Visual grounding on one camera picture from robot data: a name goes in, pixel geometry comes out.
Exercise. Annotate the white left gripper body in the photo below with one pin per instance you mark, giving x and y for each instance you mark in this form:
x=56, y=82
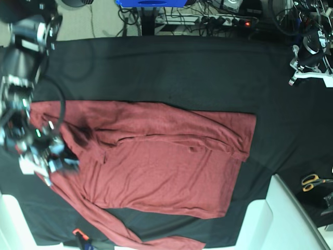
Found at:
x=307, y=65

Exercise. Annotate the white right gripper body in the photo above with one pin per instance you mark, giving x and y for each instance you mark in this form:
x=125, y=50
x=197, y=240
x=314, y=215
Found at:
x=47, y=157

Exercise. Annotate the maroon long-sleeve T-shirt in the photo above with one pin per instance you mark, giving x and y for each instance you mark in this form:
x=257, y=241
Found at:
x=151, y=157

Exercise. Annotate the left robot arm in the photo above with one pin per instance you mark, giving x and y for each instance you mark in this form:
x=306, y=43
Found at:
x=314, y=28

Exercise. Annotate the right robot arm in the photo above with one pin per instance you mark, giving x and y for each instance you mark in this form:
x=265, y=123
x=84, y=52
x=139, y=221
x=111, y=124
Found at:
x=33, y=26

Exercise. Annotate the black table cloth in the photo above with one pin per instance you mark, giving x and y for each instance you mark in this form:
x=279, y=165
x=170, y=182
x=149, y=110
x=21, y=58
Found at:
x=293, y=136

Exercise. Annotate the white foam block left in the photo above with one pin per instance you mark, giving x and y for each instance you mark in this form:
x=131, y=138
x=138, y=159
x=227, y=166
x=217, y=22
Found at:
x=15, y=233

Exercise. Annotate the orange black clamp bottom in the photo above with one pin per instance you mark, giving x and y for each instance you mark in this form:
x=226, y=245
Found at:
x=83, y=241

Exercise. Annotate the black metal tool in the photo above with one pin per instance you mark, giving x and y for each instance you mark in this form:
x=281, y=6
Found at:
x=328, y=200

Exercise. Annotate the black round base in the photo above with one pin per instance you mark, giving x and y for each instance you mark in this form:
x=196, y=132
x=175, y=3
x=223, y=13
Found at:
x=77, y=3

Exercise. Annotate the white power strip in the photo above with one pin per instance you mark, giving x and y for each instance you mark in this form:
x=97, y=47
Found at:
x=177, y=19

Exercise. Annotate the blue plastic bin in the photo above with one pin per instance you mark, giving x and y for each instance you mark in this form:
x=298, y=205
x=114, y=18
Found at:
x=151, y=3

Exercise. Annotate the yellow-handled scissors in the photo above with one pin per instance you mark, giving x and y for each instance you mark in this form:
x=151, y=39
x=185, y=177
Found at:
x=311, y=181

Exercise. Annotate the black stand post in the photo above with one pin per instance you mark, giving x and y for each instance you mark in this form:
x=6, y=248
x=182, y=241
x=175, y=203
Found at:
x=148, y=17

